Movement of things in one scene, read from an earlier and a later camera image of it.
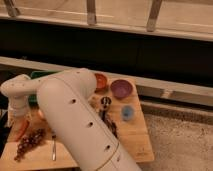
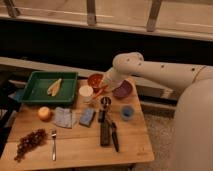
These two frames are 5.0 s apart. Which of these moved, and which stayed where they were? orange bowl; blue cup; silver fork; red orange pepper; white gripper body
Moved: red orange pepper; white gripper body
Stayed: blue cup; silver fork; orange bowl
